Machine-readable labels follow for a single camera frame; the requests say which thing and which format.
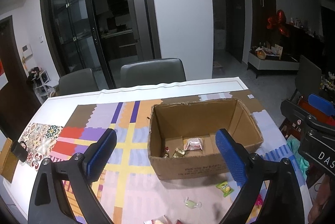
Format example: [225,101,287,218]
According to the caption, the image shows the grey chair left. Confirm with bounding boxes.
[57,68,99,96]

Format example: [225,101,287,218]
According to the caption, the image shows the black sliding glass door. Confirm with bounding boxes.
[40,0,161,89]

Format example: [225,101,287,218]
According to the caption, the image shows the white shoe rack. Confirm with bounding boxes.
[27,67,58,104]

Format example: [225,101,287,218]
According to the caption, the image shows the teal cloth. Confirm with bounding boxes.
[287,135,309,180]

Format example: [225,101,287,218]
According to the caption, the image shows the green durian candy packet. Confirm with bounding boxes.
[216,181,234,197]

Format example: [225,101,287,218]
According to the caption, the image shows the red heart balloons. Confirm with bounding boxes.
[266,9,289,37]

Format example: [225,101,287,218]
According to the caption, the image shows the brown wooden board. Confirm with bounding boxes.
[0,138,18,183]

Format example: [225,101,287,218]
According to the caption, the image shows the red snack packet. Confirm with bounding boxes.
[175,219,187,224]

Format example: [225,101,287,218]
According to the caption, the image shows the white red packet in box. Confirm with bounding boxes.
[183,137,203,151]

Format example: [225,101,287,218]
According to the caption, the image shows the colourful patterned table mat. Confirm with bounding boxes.
[8,85,312,223]

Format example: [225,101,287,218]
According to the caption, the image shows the brown cardboard box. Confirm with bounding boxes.
[148,98,263,180]

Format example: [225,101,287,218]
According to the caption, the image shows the grey chair middle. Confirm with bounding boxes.
[120,58,186,87]

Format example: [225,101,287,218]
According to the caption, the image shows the dark grey chair right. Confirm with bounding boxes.
[290,56,321,101]

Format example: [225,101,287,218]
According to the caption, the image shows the pale green wrapped candy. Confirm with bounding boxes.
[184,197,202,209]

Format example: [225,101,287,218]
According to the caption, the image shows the white low cabinet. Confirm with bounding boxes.
[247,52,299,78]

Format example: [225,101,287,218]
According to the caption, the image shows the black mug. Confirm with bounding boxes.
[11,141,28,163]

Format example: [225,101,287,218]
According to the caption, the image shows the gold wrapped candy in box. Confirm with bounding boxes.
[172,148,186,158]

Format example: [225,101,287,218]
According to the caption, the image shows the white clear wafer packet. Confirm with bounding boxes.
[144,215,171,224]

